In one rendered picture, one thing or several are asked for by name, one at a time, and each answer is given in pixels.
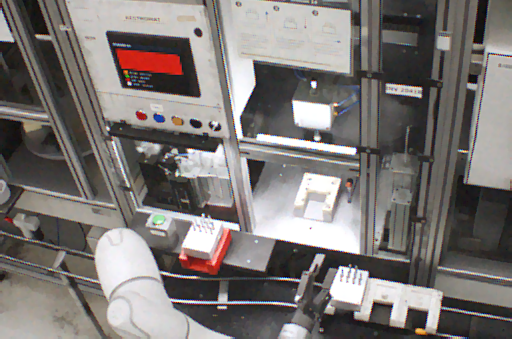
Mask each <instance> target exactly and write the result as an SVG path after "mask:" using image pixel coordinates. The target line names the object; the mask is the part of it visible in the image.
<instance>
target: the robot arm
mask: <svg viewBox="0 0 512 339"><path fill-rule="evenodd" d="M97 244H98V245H97V249H96V252H95V266H96V270H97V273H98V277H99V280H100V283H101V286H102V289H103V290H104V294H105V296H106V298H107V299H108V301H109V305H108V308H107V319H108V323H109V324H110V327H111V328H112V329H113V330H114V331H115V332H116V333H117V334H119V335H120V336H121V337H122V338H123V339H236V338H233V337H228V336H225V335H223V334H220V333H218V332H213V331H211V330H209V329H207V328H206V327H204V326H201V325H200V324H198V323H197V322H195V321H193V320H192V319H191V318H189V317H188V316H187V315H185V314H183V313H181V312H180V311H178V310H176V309H174V308H173V304H172V303H171V301H170V299H169V298H168V296H167V293H166V291H165V289H164V287H163V285H162V282H161V279H160V274H159V269H158V266H157V264H156V262H155V259H154V258H153V256H152V253H151V250H150V248H149V246H148V245H147V244H146V242H145V241H144V239H142V238H141V237H140V236H139V235H138V233H136V232H133V231H132V230H130V229H125V228H117V229H114V230H113V229H111V230H110V231H108V232H106V234H105V235H103V236H102V238H101V239H100V240H99V241H98V243H97ZM325 257H326V255H322V254H316V256H315V260H314V262H313V263H312V266H311V268H310V269H309V271H303V273H302V275H301V281H300V284H299V286H298V289H297V292H296V295H295V296H294V298H293V302H294V303H297V304H298V306H297V310H296V312H294V313H292V315H291V317H290V318H289V321H288V323H287V324H285V325H284V327H283V328H282V330H281V333H280V334H279V338H278V339H311V338H312V336H311V331H312V330H313V327H314V326H315V322H317V321H319V322H320V321H321V319H322V316H323V312H324V311H325V309H326V308H327V306H328V305H329V303H330V301H331V298H332V295H331V288H332V284H333V281H334V279H335V277H336V275H337V272H338V271H339V270H338V269H334V268H329V270H328V272H327V276H326V278H325V280H324V282H323V285H322V286H321V288H322V289H321V292H320V293H319V295H318V296H317V297H316V298H315V299H314V300H313V301H312V297H313V296H312V294H313V284H314V277H315V276H318V274H319V272H320V270H321V266H322V263H323V262H324V260H325ZM305 297H306V298H309V299H305ZM326 298H328V299H326Z"/></svg>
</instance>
